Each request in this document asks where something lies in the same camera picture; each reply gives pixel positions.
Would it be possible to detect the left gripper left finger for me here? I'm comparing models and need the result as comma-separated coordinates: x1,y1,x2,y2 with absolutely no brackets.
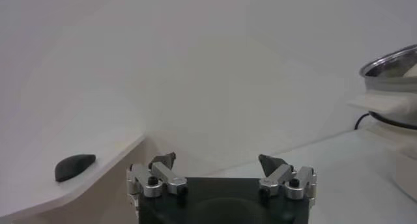
126,152,189,199

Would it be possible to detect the black cooker power cord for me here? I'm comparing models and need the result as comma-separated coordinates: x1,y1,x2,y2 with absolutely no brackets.
354,112,372,131

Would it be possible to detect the black computer mouse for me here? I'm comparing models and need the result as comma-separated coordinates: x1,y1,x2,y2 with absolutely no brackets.
54,154,97,183

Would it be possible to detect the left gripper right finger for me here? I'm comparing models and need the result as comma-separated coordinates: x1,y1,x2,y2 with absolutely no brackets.
258,153,318,201

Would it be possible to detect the small white side table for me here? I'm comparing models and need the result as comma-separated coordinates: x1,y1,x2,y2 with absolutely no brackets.
0,81,164,224

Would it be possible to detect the perforated steel steamer basket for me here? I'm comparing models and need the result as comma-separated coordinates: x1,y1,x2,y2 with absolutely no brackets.
359,44,417,92

